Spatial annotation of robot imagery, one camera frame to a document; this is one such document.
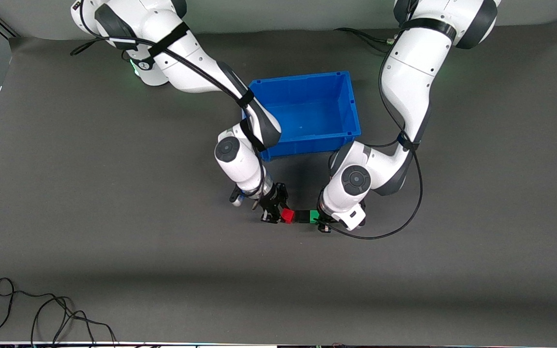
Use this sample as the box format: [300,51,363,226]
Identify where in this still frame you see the loose black cable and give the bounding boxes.
[0,277,117,347]

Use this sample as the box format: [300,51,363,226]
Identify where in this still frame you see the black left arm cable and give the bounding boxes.
[328,18,425,241]

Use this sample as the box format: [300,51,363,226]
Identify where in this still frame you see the dark grey table mat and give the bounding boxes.
[0,19,557,345]

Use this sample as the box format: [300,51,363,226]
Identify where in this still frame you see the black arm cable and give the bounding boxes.
[328,18,425,241]
[70,0,270,203]

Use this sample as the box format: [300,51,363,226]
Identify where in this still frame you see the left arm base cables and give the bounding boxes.
[334,27,401,55]

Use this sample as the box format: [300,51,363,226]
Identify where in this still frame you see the blue plastic bin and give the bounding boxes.
[247,71,362,162]

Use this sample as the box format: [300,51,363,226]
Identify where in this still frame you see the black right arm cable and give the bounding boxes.
[70,0,270,203]

